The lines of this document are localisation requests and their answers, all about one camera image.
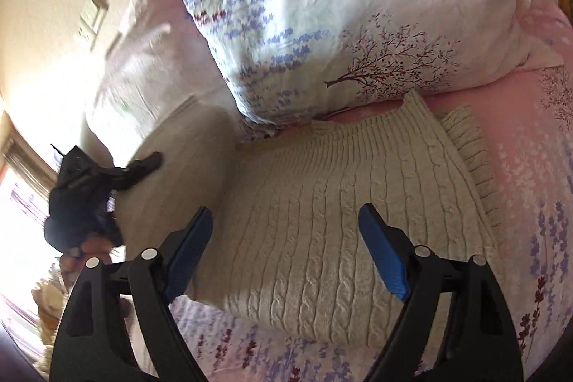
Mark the pink floral bed sheet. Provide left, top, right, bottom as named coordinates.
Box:
left=130, top=0, right=573, bottom=382

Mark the person's left hand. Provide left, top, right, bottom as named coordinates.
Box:
left=61, top=233, right=114, bottom=276

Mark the tree print floral pillow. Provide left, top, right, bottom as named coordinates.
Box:
left=143, top=0, right=565, bottom=129

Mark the pink floral pillow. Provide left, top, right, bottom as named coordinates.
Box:
left=84, top=0, right=251, bottom=152

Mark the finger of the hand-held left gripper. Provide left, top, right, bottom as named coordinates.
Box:
left=110, top=152, right=163, bottom=192

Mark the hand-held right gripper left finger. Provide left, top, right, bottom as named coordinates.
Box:
left=49, top=206, right=214, bottom=382

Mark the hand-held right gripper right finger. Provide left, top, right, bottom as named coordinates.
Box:
left=358, top=203, right=525, bottom=382

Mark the wall switch panel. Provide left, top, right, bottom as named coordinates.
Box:
left=77, top=0, right=109, bottom=50

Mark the beige cable knit sweater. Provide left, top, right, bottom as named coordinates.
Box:
left=112, top=89, right=503, bottom=343

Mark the wooden window frame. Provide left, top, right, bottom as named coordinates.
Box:
left=0, top=111, right=61, bottom=191

